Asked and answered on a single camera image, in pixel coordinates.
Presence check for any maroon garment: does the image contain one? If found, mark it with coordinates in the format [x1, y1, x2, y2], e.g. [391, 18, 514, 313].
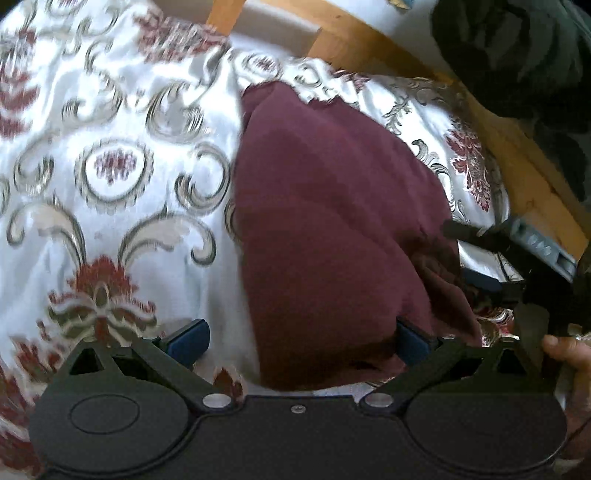
[233, 82, 482, 391]

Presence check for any person's right hand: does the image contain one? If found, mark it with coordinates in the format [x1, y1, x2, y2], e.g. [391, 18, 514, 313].
[542, 335, 590, 460]

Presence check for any wooden bed headboard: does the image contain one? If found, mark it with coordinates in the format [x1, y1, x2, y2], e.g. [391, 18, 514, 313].
[156, 0, 591, 262]

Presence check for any dark jacket torso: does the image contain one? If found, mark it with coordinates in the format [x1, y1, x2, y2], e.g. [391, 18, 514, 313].
[431, 1, 590, 206]

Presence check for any floral satin bedspread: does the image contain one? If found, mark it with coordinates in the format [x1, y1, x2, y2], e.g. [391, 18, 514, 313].
[1, 1, 510, 479]

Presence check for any colourful floral poster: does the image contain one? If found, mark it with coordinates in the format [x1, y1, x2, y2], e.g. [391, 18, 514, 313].
[388, 0, 414, 11]

